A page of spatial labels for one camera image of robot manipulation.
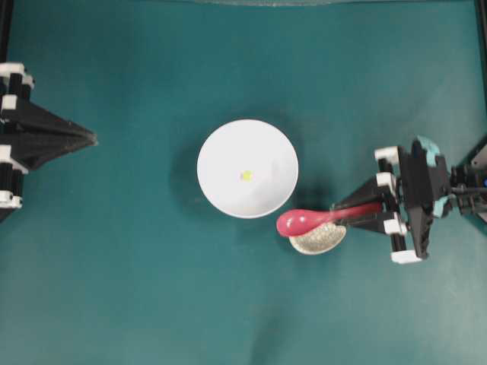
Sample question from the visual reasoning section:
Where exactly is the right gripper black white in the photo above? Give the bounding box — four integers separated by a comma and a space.
332, 139, 453, 263

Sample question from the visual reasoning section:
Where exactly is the white round bowl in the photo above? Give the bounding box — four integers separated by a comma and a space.
196, 119, 299, 219

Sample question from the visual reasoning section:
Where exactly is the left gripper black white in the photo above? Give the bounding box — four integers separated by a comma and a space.
0, 62, 100, 225

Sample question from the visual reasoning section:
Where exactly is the beige crackle spoon rest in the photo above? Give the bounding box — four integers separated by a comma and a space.
289, 223, 347, 256

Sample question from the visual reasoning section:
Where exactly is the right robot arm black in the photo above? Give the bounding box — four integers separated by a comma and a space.
332, 136, 486, 264

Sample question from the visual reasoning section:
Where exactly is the red plastic spoon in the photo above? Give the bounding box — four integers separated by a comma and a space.
276, 202, 383, 237

